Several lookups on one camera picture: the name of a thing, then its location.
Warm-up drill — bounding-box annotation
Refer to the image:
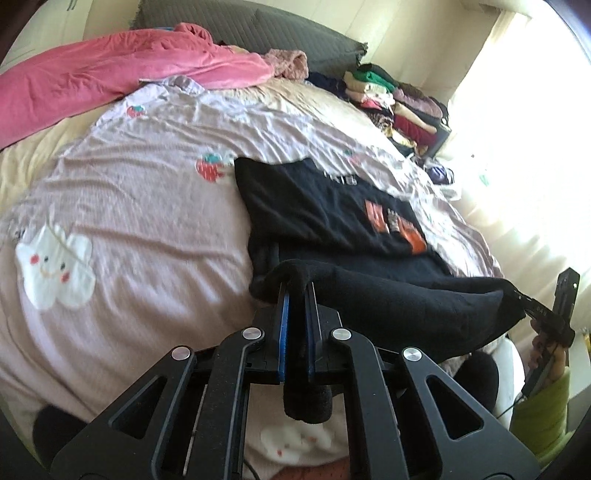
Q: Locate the black orange knit sweater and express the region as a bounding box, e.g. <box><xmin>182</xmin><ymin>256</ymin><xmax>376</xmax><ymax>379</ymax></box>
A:
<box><xmin>235</xmin><ymin>157</ymin><xmax>525</xmax><ymax>363</ymax></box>

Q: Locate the green right sleeve forearm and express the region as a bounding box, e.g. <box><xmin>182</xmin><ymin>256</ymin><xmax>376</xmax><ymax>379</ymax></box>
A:
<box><xmin>510</xmin><ymin>367</ymin><xmax>573</xmax><ymax>468</ymax></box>

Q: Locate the white bag with clothes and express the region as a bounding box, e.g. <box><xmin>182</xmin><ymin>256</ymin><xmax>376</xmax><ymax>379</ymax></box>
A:
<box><xmin>415</xmin><ymin>157</ymin><xmax>456</xmax><ymax>189</ymax></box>

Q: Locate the stack of folded clothes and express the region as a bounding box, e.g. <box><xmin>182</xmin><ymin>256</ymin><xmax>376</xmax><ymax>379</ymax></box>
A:
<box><xmin>342</xmin><ymin>63</ymin><xmax>451</xmax><ymax>158</ymax></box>

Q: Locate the right hand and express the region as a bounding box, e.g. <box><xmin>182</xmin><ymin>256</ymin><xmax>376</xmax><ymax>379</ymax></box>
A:
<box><xmin>528</xmin><ymin>320</ymin><xmax>567</xmax><ymax>386</ymax></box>

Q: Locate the lilac strawberry bed sheet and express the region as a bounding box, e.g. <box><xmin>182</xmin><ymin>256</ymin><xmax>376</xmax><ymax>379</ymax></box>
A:
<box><xmin>1</xmin><ymin>77</ymin><xmax>501</xmax><ymax>459</ymax></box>

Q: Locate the dark navy garment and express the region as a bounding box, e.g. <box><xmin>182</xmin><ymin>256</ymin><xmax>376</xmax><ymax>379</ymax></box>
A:
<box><xmin>307</xmin><ymin>72</ymin><xmax>349</xmax><ymax>101</ymax></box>

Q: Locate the dusty pink fluffy garment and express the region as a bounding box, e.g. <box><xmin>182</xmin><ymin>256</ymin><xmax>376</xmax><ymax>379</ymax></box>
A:
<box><xmin>263</xmin><ymin>49</ymin><xmax>308</xmax><ymax>81</ymax></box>

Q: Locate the grey quilted headboard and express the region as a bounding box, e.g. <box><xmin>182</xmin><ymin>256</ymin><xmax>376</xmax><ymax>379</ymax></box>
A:
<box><xmin>131</xmin><ymin>0</ymin><xmax>368</xmax><ymax>78</ymax></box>

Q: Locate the beige mattress cover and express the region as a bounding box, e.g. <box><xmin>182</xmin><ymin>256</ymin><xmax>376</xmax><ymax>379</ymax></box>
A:
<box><xmin>0</xmin><ymin>78</ymin><xmax>408</xmax><ymax>209</ymax></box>

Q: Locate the pink blanket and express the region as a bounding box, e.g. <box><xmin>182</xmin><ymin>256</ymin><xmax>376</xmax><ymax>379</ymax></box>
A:
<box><xmin>1</xmin><ymin>23</ymin><xmax>274</xmax><ymax>147</ymax></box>

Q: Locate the cream wardrobe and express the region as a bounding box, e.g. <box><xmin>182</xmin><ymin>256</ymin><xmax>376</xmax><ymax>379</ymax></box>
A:
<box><xmin>1</xmin><ymin>0</ymin><xmax>93</xmax><ymax>73</ymax></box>

